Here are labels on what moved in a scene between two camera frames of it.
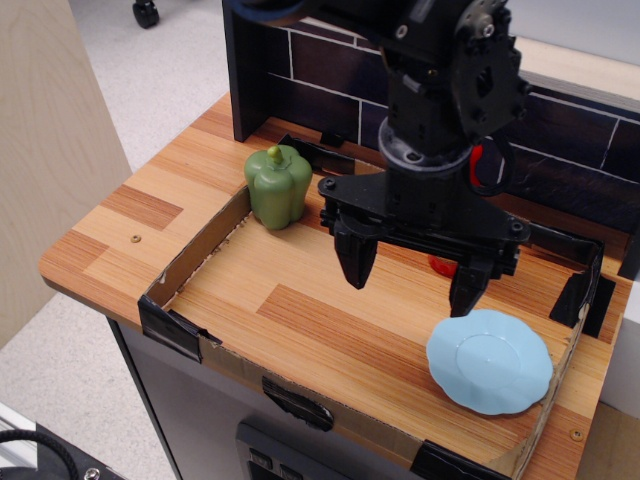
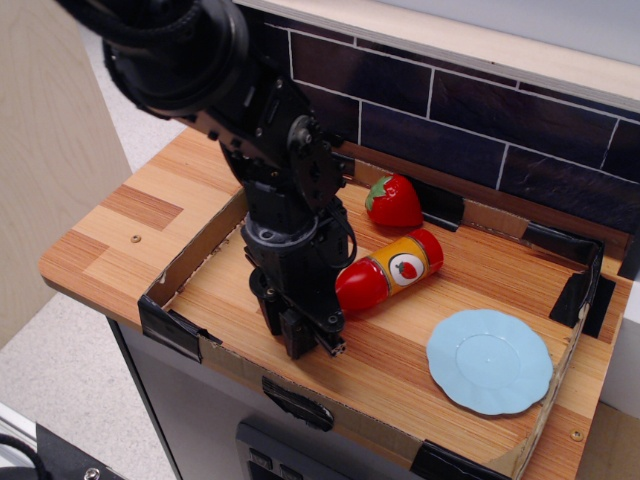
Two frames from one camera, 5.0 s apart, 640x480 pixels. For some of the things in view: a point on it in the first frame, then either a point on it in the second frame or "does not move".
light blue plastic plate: [489, 361] does not move
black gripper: [444, 215] to [298, 261]
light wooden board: [61, 151] does not move
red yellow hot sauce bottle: [442, 265] to [367, 282]
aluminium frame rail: [19, 453] does not move
